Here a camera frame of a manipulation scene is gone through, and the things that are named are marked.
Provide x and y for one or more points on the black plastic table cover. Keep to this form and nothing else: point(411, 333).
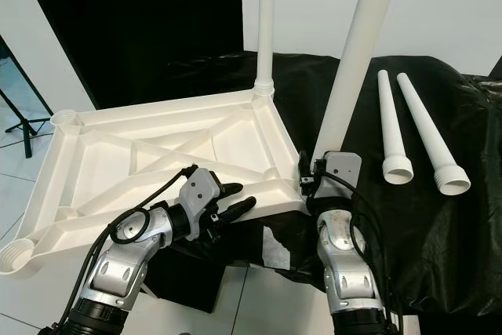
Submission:
point(439, 256)

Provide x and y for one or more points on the black tripod stand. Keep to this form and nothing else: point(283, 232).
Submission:
point(28, 145)

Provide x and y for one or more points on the black door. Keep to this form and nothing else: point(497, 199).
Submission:
point(125, 37)

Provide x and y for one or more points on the black slanted bar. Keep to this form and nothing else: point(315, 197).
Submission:
point(496, 68)

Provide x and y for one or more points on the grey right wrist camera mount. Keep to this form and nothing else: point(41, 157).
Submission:
point(342, 170)

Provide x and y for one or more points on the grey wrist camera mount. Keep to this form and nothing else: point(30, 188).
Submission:
point(342, 170)
point(200, 190)

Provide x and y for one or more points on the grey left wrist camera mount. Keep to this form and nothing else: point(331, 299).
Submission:
point(200, 190)

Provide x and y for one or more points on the glass panel black frame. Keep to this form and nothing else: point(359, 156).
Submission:
point(16, 92)

